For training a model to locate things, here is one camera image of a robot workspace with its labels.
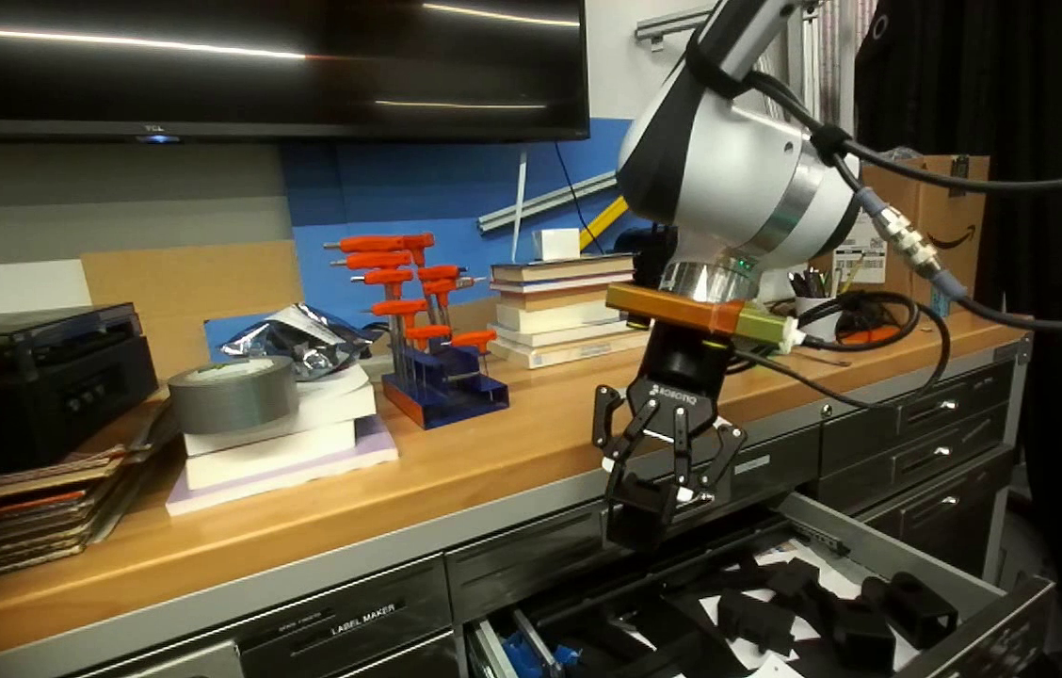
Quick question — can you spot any grey metal open drawer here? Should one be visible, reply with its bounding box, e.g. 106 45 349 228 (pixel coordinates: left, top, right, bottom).
465 484 1062 678

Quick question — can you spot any orange T-handle hex key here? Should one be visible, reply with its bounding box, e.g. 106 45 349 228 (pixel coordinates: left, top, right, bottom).
415 258 467 291
371 295 432 325
443 327 501 358
328 228 437 258
343 250 420 276
357 262 420 295
401 321 461 349

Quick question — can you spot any crumpled silver foil bag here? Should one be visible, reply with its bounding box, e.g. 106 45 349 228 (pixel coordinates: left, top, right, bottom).
220 302 381 383

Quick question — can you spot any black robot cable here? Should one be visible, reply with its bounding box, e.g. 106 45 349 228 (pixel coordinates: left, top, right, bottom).
742 69 1062 334

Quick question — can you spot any blue plastic clip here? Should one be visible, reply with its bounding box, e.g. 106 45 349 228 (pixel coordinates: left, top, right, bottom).
496 638 589 678

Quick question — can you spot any large black monitor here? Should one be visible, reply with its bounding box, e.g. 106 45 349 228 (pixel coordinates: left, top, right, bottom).
0 0 594 143

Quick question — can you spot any black closed drawer silver handle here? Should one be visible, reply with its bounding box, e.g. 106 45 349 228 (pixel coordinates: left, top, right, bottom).
443 458 737 628

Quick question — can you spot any orange flat object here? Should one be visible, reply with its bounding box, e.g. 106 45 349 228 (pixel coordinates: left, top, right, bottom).
831 321 913 349

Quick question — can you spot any wide pale book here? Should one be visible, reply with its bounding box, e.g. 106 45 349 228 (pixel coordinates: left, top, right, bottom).
496 327 656 375

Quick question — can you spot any black camera cable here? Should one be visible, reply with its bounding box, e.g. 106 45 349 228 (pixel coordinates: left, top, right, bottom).
730 285 956 414

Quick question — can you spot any yellow tool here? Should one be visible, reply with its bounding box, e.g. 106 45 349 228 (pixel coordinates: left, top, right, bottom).
576 189 635 252

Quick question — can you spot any thick white foam book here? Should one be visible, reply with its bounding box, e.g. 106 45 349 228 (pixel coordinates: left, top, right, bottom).
182 418 364 497

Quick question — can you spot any black electronic box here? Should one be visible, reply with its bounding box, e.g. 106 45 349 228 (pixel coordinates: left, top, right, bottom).
0 302 167 482

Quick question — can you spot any silver metal cylinder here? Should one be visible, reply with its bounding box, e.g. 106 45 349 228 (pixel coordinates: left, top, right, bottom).
510 607 560 663

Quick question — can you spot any black marker pen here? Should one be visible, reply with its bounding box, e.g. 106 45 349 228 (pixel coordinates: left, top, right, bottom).
792 262 841 305

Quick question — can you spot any brown cardboard box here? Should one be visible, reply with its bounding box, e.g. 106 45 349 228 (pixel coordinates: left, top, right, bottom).
826 152 996 325

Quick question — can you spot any blue wall board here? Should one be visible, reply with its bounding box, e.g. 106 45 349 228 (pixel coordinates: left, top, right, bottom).
205 113 640 365

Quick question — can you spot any brown cardboard sheet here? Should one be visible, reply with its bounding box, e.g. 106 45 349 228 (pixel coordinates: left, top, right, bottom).
78 236 304 381

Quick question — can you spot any white paper sheet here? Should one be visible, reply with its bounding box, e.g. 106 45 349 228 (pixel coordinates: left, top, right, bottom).
688 536 938 678

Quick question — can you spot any black foam cutout piece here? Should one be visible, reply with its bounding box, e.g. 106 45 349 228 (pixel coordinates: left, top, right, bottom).
629 551 843 678

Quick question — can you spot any thick cream book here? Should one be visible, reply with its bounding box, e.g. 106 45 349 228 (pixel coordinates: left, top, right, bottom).
495 291 620 337

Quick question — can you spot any gold wrist camera bar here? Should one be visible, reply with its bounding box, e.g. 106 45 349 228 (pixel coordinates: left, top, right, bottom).
602 281 806 358

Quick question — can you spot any stack of dark folders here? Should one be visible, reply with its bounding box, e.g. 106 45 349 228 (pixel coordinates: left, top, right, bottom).
0 394 182 586

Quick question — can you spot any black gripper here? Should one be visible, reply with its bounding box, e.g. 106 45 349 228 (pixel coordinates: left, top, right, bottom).
590 327 748 511

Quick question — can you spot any grey duct tape roll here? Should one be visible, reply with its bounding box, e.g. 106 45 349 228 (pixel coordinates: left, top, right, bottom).
167 354 304 435

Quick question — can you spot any small white box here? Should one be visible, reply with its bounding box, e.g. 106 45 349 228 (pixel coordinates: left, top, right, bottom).
539 227 589 262

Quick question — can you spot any thin white rod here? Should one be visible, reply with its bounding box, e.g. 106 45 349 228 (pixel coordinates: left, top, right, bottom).
505 152 534 268

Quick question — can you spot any blue hex key holder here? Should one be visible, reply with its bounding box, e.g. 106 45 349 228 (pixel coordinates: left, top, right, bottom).
376 342 515 432

